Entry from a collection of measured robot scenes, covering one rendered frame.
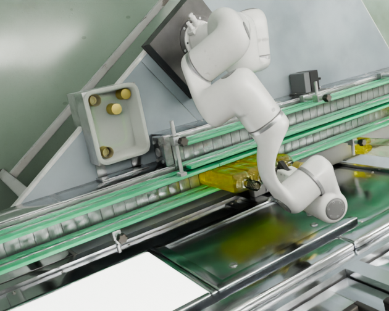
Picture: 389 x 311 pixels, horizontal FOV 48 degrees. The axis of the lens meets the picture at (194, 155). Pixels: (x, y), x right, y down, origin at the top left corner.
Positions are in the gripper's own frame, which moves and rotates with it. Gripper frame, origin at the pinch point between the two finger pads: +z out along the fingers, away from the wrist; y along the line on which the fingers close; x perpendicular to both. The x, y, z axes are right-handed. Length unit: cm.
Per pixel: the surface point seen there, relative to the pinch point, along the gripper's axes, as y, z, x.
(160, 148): 12.0, 22.9, 26.2
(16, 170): 6, 79, 76
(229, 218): -12.0, 11.7, 11.4
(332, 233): -12.6, -15.6, -6.6
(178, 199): -3.3, 15.6, 25.1
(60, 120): 21, 84, 54
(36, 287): -16, 13, 70
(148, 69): 36, 36, 22
